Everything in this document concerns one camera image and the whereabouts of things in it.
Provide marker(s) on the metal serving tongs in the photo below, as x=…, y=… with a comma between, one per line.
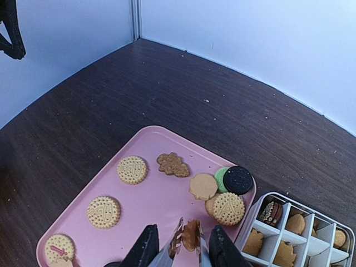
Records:
x=187, y=247

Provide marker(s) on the white divided cookie tin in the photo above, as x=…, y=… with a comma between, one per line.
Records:
x=302, y=237

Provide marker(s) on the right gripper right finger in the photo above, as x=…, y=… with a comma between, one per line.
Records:
x=222, y=251

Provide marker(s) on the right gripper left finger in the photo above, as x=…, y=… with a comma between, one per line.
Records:
x=144, y=249

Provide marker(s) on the pink plastic tray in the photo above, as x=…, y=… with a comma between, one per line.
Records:
x=160, y=199

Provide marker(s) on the chocolate swirl cookie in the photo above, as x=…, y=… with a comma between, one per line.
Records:
x=271, y=214

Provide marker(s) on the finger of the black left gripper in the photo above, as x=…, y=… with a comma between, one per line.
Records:
x=15, y=48

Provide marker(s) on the brown leaf shaped cookie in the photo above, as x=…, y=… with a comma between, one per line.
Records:
x=172, y=164

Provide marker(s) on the left frame post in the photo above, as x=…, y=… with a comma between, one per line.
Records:
x=136, y=19

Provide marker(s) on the round cookie red mark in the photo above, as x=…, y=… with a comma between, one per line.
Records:
x=59, y=246

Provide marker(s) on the black sandwich cookie top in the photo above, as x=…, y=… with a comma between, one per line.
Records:
x=238, y=180

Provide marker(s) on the green round cookie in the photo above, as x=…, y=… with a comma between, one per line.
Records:
x=219, y=177

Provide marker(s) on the round tan cookie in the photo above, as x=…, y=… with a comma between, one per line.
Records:
x=228, y=209

